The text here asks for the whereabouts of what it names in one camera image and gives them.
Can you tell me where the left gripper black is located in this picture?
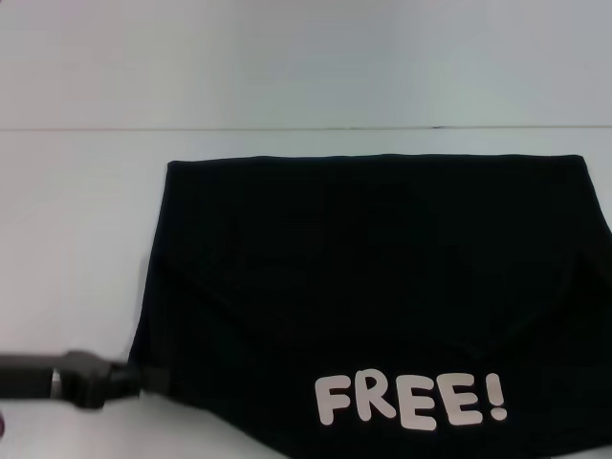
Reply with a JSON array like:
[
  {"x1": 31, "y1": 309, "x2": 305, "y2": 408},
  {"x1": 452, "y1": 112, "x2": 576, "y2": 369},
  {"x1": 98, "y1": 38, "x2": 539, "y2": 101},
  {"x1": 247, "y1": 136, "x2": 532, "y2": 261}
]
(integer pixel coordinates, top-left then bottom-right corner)
[{"x1": 0, "y1": 350, "x2": 169, "y2": 411}]

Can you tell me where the black shirt with FREE print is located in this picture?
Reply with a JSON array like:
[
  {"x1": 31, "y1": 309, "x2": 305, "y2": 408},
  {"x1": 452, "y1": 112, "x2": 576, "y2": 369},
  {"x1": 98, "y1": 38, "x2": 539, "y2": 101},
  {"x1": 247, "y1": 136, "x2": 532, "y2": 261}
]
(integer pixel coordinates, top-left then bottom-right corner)
[{"x1": 127, "y1": 153, "x2": 612, "y2": 459}]

